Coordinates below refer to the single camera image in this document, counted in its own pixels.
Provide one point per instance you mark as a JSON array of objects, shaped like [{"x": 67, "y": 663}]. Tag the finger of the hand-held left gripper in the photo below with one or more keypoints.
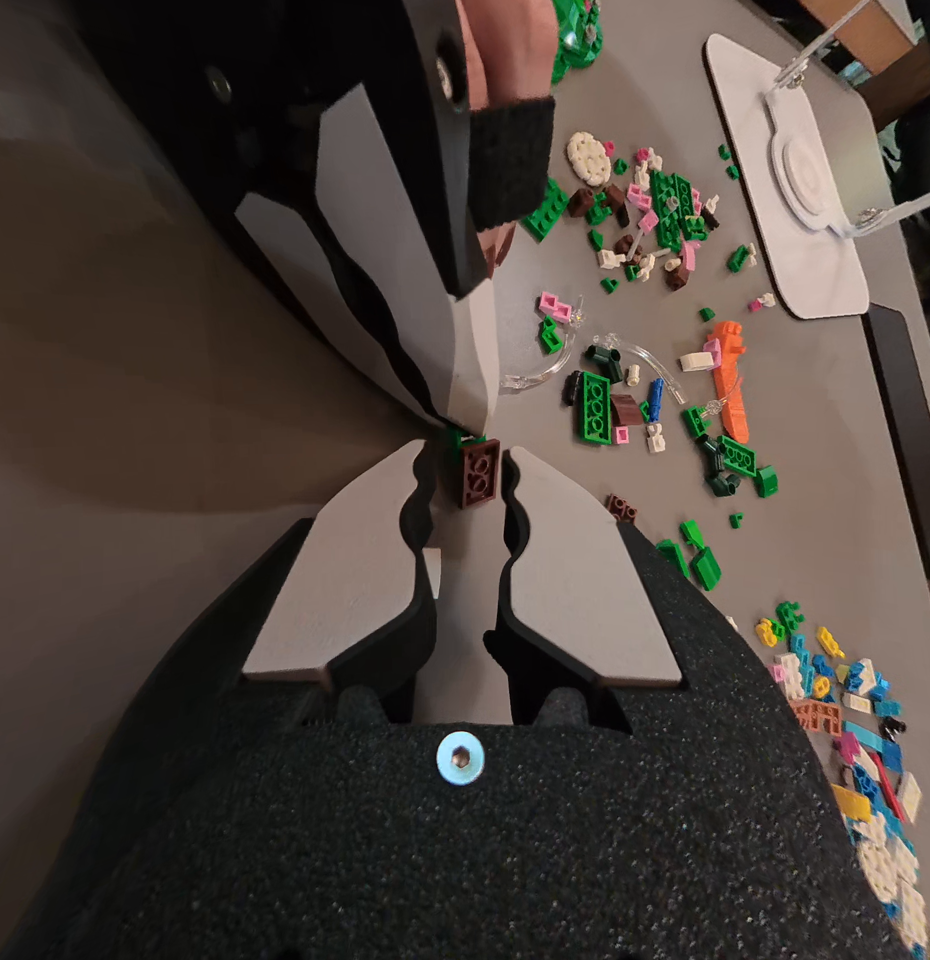
[
  {"x": 285, "y": 240},
  {"x": 405, "y": 262}
]

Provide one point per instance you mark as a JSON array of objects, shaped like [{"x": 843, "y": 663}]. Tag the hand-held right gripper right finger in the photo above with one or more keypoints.
[{"x": 585, "y": 592}]

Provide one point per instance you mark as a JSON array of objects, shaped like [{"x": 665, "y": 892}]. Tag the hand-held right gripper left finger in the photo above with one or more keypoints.
[{"x": 337, "y": 592}]

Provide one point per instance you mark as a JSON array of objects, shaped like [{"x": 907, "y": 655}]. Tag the brown lego plate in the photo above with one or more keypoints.
[
  {"x": 621, "y": 508},
  {"x": 480, "y": 472}
]

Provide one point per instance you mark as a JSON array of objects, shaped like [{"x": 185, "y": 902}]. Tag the tiny green lego plate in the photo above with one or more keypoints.
[{"x": 459, "y": 437}]

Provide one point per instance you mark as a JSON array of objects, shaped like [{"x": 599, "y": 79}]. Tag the green lego build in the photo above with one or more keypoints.
[{"x": 577, "y": 45}]

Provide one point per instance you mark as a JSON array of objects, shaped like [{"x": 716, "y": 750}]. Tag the green wedge slope lego piece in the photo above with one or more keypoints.
[{"x": 706, "y": 568}]

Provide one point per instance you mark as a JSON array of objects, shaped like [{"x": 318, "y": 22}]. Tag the green two-by-four lego plate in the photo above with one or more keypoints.
[{"x": 546, "y": 210}]

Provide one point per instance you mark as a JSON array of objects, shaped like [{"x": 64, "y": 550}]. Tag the pink lego brick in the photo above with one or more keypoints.
[{"x": 555, "y": 306}]

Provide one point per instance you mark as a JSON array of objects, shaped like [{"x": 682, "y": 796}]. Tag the white lego clip piece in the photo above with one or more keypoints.
[{"x": 656, "y": 439}]

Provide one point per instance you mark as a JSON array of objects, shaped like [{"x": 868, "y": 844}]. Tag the transparent curved lego tube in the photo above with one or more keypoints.
[
  {"x": 663, "y": 373},
  {"x": 547, "y": 371}
]

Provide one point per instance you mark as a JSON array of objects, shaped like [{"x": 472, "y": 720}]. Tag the large green ringed lego plate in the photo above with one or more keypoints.
[{"x": 596, "y": 409}]

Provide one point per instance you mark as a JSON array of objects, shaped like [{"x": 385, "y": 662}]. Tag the scatter of small lego pieces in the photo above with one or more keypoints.
[{"x": 581, "y": 201}]

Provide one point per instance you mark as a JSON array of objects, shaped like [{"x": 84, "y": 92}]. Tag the brown curved lego slope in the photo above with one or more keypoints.
[{"x": 626, "y": 410}]

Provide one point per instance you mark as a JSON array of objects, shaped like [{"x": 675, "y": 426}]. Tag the green lego clip plate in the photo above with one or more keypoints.
[{"x": 694, "y": 421}]

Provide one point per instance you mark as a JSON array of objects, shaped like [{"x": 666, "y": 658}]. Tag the black lego piece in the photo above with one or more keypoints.
[{"x": 570, "y": 388}]

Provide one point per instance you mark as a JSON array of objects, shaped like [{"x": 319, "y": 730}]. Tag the small green lego plate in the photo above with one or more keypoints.
[{"x": 738, "y": 457}]

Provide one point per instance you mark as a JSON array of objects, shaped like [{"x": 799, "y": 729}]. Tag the blue lego pin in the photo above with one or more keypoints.
[{"x": 656, "y": 397}]

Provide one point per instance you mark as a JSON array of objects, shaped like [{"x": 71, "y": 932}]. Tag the cream round lego plate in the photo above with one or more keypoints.
[{"x": 588, "y": 157}]

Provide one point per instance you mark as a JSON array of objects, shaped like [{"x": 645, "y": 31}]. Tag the small green lego slope tile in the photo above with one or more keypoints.
[{"x": 766, "y": 481}]

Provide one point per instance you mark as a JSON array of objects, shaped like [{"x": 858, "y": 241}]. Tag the transparent lego bar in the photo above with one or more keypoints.
[{"x": 712, "y": 409}]

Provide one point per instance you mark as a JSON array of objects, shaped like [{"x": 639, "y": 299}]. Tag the large dark green lego connector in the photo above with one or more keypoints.
[{"x": 607, "y": 360}]

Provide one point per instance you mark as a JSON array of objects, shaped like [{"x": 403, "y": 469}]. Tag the cream lego tile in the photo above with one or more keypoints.
[{"x": 695, "y": 361}]

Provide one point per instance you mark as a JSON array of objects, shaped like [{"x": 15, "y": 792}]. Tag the green lego plate assembly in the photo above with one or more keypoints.
[{"x": 667, "y": 202}]

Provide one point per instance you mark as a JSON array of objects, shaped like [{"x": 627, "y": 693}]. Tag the small pink lego slope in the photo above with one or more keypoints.
[{"x": 712, "y": 349}]

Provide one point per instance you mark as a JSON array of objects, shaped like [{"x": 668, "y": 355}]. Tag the orange lego brick separator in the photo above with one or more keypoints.
[{"x": 727, "y": 352}]

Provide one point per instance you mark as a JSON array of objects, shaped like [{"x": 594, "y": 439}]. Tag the pile of colourful lego pieces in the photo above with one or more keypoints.
[{"x": 854, "y": 675}]

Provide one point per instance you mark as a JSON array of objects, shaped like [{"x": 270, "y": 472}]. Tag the narrow green lego plate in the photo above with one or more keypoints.
[{"x": 737, "y": 259}]

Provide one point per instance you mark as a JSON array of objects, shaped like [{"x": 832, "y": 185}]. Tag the person's left hand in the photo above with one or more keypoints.
[{"x": 510, "y": 45}]

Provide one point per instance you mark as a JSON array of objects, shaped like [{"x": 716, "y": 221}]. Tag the black desk mat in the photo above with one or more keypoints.
[{"x": 911, "y": 450}]

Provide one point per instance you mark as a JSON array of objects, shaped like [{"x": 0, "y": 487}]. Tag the white book stand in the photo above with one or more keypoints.
[{"x": 749, "y": 150}]

